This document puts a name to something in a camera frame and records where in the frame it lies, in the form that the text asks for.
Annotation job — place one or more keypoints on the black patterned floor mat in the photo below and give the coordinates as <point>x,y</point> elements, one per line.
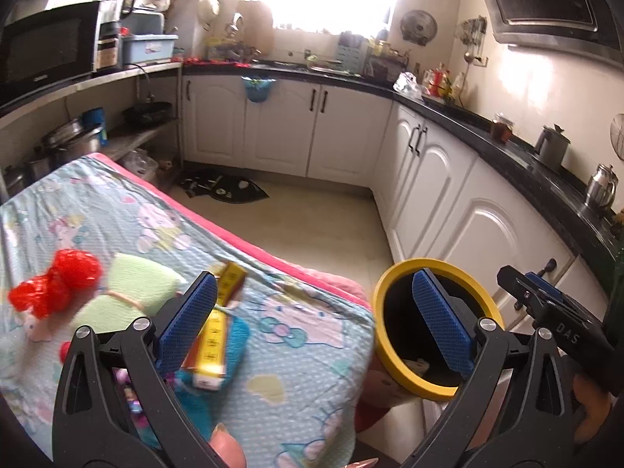
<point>223,187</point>

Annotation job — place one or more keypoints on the range hood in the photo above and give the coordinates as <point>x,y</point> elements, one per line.
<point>589,28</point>

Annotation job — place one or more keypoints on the yellow rimmed black trash bin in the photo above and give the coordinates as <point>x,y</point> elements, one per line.
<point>404,344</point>

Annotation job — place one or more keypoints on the steel cooking pot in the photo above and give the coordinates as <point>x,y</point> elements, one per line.
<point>73,140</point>

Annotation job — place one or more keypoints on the person's right hand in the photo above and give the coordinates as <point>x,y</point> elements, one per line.
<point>591,397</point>

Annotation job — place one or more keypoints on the black microwave oven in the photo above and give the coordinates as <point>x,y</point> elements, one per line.
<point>48,47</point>

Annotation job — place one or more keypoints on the black wok pan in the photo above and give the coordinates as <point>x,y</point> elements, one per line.
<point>148,115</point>

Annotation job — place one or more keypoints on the wall mounted small fan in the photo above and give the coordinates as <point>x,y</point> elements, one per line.
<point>418,26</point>

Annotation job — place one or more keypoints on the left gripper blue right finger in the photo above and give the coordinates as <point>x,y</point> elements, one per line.
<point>449,320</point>

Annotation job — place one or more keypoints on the teal hanging sink basket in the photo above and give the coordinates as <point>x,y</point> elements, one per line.
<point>257,90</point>

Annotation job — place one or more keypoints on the grey metal pitcher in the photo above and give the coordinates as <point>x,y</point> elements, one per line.
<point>551,147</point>

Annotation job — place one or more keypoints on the red plastic mesh trash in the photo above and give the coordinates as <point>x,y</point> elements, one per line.
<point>72,271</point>

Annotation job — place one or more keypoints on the light green sponge cloth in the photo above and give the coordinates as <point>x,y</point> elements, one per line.
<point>135,287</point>

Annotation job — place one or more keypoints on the person's left hand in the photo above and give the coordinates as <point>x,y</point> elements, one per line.
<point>227,447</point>

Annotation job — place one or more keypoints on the Hello Kitty patterned tablecloth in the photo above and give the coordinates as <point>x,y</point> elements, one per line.
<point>291,402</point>

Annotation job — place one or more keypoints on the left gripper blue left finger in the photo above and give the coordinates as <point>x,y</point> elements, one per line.
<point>180,320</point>

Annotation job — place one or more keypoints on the blue plastic storage box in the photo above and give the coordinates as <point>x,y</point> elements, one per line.
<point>138,49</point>

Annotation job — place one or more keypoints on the steel kettle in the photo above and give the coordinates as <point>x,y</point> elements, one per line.
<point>601,187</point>

